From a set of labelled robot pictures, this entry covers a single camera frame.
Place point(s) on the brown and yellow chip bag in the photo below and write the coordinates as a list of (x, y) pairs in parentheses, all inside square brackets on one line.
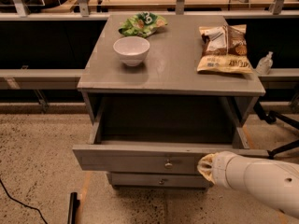
[(224, 50)]

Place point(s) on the clear sanitizer bottle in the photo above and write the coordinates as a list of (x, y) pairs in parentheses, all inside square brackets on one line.
[(264, 65)]

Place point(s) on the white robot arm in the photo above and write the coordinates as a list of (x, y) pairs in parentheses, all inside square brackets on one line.
[(273, 183)]

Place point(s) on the black object on floor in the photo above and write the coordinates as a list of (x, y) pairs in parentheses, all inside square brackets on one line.
[(73, 206)]

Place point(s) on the metal shelf rail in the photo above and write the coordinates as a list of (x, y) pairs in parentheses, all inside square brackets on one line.
[(39, 79)]

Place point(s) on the black tripod stand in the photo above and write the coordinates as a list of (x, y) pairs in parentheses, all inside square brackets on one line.
[(276, 133)]

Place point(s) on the grey drawer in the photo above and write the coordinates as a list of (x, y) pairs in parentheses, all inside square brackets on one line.
[(152, 180), (133, 134)]

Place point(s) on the white bowl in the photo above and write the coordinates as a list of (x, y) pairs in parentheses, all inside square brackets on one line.
[(132, 50)]

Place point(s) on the grey wooden cabinet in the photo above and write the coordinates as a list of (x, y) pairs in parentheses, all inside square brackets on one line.
[(169, 69)]

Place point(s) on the green chip bag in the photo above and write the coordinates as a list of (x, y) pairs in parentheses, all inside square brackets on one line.
[(142, 24)]

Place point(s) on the grey lower drawer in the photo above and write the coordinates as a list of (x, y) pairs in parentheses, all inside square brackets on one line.
[(152, 180)]

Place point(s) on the grey top drawer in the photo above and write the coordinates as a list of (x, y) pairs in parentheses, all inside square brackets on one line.
[(133, 134)]

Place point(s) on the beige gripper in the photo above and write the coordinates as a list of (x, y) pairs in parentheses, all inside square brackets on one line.
[(220, 168)]

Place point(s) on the brass top drawer knob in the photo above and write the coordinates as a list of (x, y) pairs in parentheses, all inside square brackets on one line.
[(168, 164)]

